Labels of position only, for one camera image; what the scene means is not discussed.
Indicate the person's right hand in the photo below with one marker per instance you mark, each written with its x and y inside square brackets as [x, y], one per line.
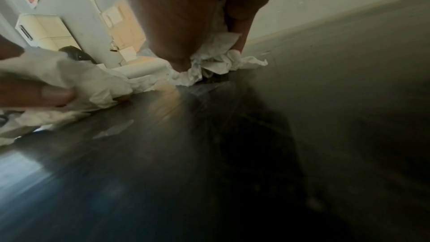
[188, 9]

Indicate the cardboard box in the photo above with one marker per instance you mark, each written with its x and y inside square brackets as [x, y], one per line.
[126, 28]

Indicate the white paper towel roll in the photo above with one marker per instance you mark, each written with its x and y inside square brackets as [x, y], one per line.
[141, 68]

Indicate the person's left hand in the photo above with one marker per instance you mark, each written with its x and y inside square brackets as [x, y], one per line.
[20, 94]

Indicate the black rounded object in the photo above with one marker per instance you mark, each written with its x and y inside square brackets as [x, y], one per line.
[75, 53]

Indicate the large white paper towel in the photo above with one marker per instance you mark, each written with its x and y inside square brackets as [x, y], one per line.
[84, 81]

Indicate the cream white appliance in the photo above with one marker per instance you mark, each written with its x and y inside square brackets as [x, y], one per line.
[47, 31]

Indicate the small white paper towel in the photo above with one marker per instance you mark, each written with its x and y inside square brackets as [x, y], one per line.
[215, 60]

